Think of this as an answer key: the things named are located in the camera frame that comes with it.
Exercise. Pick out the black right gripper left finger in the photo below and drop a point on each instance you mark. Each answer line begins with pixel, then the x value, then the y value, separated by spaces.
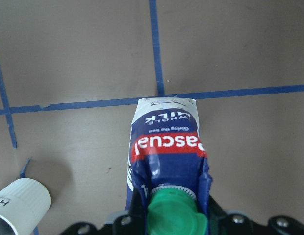
pixel 135 219

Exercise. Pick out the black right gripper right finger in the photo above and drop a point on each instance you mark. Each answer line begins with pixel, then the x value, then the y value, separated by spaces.
pixel 215 218

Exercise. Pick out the blue white milk carton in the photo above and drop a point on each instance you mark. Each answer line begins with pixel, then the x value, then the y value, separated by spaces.
pixel 167 165

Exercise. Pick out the white ribbed mug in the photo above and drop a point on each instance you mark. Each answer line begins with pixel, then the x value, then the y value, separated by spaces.
pixel 23 204

